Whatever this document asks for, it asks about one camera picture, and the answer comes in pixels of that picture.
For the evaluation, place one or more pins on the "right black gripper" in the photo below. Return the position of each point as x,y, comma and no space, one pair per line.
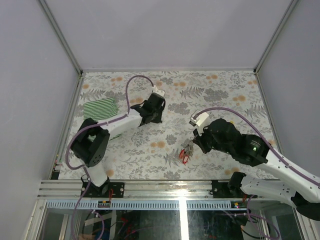
199,140

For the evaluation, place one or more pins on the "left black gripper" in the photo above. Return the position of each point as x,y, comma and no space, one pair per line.
158,119

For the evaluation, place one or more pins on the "grey red key ring holder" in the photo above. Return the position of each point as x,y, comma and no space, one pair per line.
186,152

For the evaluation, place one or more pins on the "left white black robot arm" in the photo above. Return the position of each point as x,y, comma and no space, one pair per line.
91,141

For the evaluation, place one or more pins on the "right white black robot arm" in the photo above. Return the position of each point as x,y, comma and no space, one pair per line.
294,186

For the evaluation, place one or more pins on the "green striped cloth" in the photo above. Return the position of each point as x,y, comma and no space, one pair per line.
100,110

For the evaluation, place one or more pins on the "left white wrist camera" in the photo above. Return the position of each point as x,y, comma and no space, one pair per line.
158,91

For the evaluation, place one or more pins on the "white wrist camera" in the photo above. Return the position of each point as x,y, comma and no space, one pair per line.
200,121
158,91

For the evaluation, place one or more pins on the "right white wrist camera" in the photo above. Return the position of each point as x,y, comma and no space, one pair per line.
200,121

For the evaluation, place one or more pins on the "aluminium front rail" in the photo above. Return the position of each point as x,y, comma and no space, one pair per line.
140,195

